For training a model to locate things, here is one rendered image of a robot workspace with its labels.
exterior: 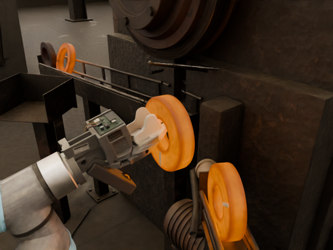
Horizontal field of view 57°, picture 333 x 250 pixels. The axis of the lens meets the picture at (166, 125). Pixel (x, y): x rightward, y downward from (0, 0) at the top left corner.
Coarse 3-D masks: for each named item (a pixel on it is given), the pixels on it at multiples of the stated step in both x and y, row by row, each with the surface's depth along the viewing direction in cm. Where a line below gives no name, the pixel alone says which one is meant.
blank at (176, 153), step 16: (160, 96) 61; (160, 112) 60; (176, 112) 57; (176, 128) 56; (192, 128) 57; (160, 144) 65; (176, 144) 57; (192, 144) 57; (160, 160) 65; (176, 160) 58
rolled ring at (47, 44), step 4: (44, 44) 176; (48, 44) 175; (40, 48) 184; (44, 48) 182; (48, 48) 173; (52, 48) 174; (44, 52) 184; (48, 52) 175; (52, 52) 174; (44, 56) 186; (52, 56) 174; (44, 60) 186; (48, 60) 187; (52, 60) 174; (48, 64) 186; (52, 64) 176
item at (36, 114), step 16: (16, 80) 133; (32, 80) 134; (48, 80) 132; (64, 80) 130; (0, 96) 125; (16, 96) 134; (32, 96) 138; (48, 96) 114; (64, 96) 124; (0, 112) 126; (16, 112) 128; (32, 112) 127; (48, 112) 115; (64, 112) 125; (48, 128) 129; (48, 144) 131; (64, 208) 149; (80, 208) 161; (64, 224) 151
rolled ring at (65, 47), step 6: (60, 48) 171; (66, 48) 165; (72, 48) 164; (60, 54) 172; (72, 54) 163; (60, 60) 174; (72, 60) 162; (60, 66) 173; (66, 66) 164; (72, 66) 164; (60, 72) 169
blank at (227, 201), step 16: (208, 176) 68; (224, 176) 58; (208, 192) 69; (224, 192) 57; (240, 192) 56; (224, 208) 58; (240, 208) 55; (224, 224) 59; (240, 224) 56; (224, 240) 59
